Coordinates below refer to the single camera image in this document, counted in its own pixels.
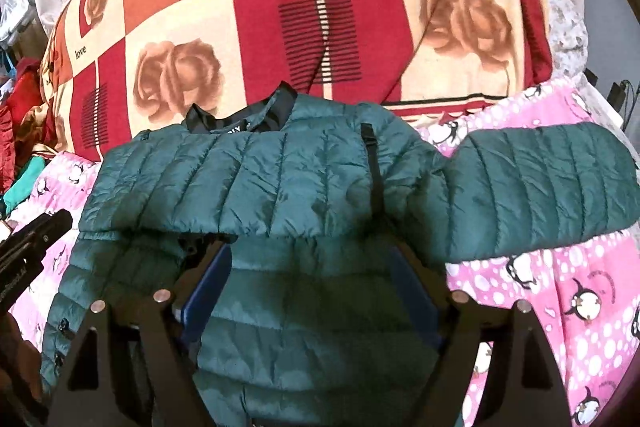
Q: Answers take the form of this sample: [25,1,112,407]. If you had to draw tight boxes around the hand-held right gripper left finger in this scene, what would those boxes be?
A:
[46,242,236,427]

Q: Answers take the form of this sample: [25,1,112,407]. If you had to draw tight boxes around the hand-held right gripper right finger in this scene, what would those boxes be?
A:
[387,242,573,427]

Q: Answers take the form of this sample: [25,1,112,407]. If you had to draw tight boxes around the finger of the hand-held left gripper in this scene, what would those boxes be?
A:
[0,208,74,265]

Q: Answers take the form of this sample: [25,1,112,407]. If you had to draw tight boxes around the teal puffer jacket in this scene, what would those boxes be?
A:
[40,82,640,427]

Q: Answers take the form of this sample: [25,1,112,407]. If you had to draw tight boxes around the green cloth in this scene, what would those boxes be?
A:
[4,156,47,214]

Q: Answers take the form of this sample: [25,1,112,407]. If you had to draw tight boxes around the golden brown cloth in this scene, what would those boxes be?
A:
[29,104,53,145]

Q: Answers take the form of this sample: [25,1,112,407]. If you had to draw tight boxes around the pink penguin print blanket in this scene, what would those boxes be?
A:
[0,79,640,427]

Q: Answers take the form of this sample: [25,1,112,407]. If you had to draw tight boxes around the black cables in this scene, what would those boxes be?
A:
[606,78,640,130]

